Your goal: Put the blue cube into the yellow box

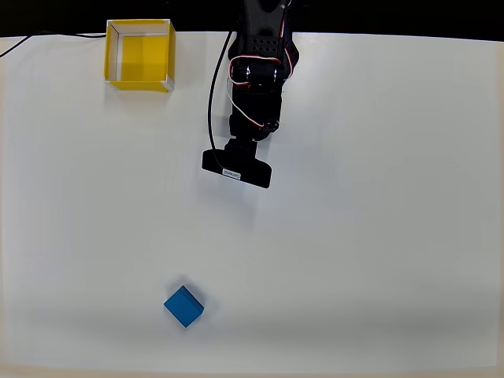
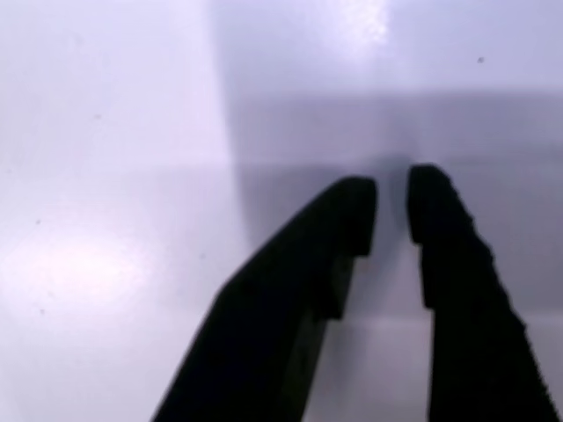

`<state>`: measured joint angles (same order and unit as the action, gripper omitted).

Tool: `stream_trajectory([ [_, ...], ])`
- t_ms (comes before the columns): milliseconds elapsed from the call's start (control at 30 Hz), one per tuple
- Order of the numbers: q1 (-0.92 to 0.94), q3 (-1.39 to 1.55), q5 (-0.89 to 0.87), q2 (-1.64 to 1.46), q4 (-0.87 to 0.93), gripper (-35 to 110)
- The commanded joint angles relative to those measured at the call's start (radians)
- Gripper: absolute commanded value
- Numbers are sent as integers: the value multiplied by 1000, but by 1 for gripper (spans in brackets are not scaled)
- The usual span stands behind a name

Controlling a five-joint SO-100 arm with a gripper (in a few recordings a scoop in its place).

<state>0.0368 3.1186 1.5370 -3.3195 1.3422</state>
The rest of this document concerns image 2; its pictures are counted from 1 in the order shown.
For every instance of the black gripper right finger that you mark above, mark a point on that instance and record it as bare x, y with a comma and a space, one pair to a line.
466, 334

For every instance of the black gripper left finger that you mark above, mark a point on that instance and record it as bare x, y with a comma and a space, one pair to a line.
281, 316

